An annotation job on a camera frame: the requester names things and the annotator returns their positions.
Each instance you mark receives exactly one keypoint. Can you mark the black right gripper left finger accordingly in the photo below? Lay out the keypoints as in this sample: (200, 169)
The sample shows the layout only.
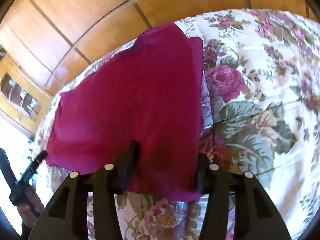
(65, 216)

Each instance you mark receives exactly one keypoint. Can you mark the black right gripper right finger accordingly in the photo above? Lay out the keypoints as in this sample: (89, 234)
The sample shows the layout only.
(256, 216)

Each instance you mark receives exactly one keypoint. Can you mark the crimson red sweater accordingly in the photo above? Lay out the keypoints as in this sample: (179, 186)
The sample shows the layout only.
(149, 93)

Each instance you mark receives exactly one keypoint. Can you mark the person's left hand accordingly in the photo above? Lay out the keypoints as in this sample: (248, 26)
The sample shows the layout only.
(25, 210)

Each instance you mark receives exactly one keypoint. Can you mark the wooden glass-door cabinet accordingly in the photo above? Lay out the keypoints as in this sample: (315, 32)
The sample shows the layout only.
(22, 101)

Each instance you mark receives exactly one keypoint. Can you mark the floral bedspread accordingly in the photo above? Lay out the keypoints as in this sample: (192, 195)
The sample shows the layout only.
(260, 106)

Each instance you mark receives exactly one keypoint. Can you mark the wooden wardrobe panelling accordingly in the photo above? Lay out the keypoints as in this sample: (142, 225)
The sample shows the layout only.
(53, 41)

